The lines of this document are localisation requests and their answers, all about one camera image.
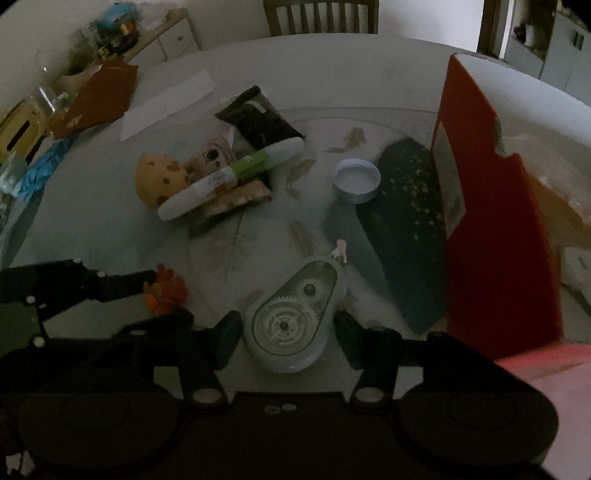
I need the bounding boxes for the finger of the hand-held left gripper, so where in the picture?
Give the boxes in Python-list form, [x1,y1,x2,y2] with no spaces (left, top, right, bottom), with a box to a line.
[60,259,159,317]

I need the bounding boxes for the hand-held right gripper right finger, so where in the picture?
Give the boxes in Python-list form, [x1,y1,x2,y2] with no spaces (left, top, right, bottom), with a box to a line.
[333,310,499,410]

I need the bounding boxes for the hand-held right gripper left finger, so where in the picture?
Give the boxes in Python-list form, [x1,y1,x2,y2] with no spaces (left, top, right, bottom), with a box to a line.
[108,308,244,410]

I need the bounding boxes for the orange flower toy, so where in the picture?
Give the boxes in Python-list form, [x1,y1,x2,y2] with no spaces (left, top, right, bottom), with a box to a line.
[144,264,190,317]

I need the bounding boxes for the light blue correction tape dispenser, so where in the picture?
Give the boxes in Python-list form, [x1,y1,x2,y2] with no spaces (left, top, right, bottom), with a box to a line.
[242,260,348,374]

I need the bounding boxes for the yellow cookie plush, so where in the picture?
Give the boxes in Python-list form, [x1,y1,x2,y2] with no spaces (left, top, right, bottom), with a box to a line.
[135,153,190,209]

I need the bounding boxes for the striped tiger plush toy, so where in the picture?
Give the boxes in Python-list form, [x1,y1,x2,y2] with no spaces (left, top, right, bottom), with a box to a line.
[185,133,238,183]

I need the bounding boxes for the red cardboard box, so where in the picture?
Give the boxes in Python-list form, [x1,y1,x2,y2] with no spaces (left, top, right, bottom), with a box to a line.
[429,52,591,386]

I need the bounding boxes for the blue cloth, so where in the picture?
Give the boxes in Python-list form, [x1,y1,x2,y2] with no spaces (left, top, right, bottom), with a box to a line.
[18,136,75,201]

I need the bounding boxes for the dark blue starry folder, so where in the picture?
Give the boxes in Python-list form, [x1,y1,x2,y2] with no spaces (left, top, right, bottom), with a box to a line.
[355,137,451,335]

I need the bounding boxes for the brown patterned packet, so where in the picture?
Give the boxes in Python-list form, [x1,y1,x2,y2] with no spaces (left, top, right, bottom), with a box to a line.
[189,178,273,238]

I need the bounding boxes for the yellow tissue box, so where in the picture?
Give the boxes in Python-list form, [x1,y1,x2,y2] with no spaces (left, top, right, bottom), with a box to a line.
[0,99,51,160]

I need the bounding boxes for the round light blue lid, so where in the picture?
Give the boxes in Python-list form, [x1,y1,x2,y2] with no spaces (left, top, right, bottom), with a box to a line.
[333,158,382,204]

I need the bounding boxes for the white paper strip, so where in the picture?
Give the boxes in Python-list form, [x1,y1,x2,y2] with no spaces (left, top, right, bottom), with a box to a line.
[121,69,214,141]

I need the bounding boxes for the brown paper envelope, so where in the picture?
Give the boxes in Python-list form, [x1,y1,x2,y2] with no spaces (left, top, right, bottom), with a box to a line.
[48,60,139,139]

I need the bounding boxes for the black packet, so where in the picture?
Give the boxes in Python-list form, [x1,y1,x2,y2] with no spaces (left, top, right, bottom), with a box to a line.
[213,85,306,151]

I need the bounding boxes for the white flat box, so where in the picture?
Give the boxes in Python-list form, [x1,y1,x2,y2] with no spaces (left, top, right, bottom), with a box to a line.
[561,246,591,287]

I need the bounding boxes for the white cabinet with clutter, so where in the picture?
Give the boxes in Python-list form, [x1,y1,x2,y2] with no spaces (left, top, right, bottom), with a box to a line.
[122,7,204,65]

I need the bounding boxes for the pile of toys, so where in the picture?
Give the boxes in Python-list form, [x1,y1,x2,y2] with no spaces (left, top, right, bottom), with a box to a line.
[76,2,139,61]

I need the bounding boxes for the wooden slat-back chair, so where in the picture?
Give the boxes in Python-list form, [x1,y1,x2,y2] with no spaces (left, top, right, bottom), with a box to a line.
[263,0,380,37]

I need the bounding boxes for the grey wall cabinet unit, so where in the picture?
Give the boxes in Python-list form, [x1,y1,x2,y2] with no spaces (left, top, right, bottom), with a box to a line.
[503,0,591,100]

